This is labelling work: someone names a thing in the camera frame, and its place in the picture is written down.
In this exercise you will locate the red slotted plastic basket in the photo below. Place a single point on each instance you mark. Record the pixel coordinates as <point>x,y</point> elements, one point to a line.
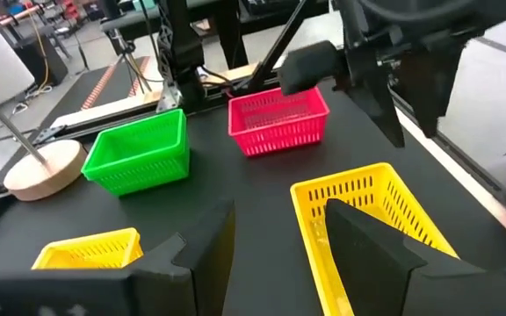
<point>275,136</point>

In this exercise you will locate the green slotted plastic basket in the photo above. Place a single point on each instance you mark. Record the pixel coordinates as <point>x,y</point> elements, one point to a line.
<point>147,177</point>
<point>139,140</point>

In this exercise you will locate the black floor cabinet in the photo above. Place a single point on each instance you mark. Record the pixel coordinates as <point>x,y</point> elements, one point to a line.
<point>26,57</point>

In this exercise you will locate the yellow slotted plastic basket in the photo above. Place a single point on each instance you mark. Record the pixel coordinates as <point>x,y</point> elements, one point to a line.
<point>86,252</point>
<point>310,237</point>

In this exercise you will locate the white-shade lamp with wooden base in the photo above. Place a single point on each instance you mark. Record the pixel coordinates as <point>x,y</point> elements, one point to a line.
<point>42,171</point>

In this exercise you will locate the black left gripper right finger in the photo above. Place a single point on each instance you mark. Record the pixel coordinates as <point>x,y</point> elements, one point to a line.
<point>367,263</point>

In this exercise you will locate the black aluminium rig frame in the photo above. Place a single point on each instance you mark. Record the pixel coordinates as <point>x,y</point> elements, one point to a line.
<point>231,30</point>

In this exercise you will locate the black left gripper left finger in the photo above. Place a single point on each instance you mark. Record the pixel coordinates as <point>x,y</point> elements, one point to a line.
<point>103,292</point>

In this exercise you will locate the black mat with orange stripes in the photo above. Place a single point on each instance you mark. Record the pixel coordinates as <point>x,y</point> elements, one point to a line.
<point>121,83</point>

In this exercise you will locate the silver corner bracket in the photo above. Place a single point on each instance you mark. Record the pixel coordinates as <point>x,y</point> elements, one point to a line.
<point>167,102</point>

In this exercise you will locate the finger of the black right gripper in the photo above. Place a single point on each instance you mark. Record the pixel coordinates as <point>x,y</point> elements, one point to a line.
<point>433,88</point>
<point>371,83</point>

